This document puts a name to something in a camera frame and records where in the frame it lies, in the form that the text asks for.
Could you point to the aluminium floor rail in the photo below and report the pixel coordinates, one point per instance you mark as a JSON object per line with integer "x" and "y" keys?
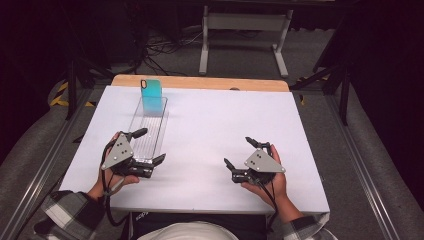
{"x": 363, "y": 173}
{"x": 40, "y": 173}

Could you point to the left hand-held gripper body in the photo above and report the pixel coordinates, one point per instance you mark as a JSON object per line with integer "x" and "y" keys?
{"x": 119, "y": 154}

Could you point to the white metal table frame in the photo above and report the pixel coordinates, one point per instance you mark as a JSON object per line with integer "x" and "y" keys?
{"x": 246, "y": 21}

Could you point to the person's right hand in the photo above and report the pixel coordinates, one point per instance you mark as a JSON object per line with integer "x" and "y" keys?
{"x": 278, "y": 188}

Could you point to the iridescent blue phone case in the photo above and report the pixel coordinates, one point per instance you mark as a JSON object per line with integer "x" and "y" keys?
{"x": 152, "y": 96}

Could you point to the white work board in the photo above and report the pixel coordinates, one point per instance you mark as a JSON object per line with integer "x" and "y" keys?
{"x": 200, "y": 150}

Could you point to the person's white clothing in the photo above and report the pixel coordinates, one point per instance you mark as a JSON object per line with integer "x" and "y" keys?
{"x": 186, "y": 231}

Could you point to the clear plastic tray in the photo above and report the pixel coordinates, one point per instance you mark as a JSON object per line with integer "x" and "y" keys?
{"x": 150, "y": 133}

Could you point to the wooden table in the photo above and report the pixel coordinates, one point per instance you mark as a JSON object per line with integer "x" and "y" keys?
{"x": 216, "y": 82}

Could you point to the yellow black hazard tape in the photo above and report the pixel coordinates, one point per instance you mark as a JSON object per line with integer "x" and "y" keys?
{"x": 58, "y": 96}

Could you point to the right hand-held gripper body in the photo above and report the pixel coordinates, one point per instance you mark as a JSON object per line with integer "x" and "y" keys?
{"x": 264, "y": 163}

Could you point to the dark curtain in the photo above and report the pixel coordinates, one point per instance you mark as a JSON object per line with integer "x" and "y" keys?
{"x": 33, "y": 40}
{"x": 390, "y": 66}

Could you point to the person's left hand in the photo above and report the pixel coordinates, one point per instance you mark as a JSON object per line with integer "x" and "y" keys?
{"x": 111, "y": 185}

